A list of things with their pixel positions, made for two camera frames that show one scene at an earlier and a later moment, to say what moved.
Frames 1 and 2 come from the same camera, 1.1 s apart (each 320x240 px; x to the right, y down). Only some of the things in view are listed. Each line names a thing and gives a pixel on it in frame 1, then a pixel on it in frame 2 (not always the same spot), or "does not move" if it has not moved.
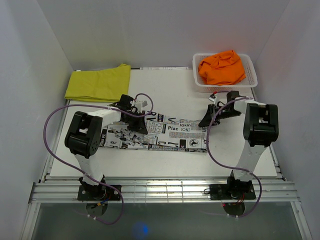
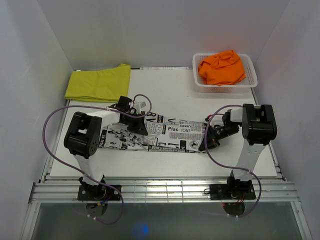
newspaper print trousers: x=164 y=133 does not move
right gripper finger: x=207 y=118 -> x=202 y=145
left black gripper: x=139 y=127 does not move
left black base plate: x=99 y=192 does not move
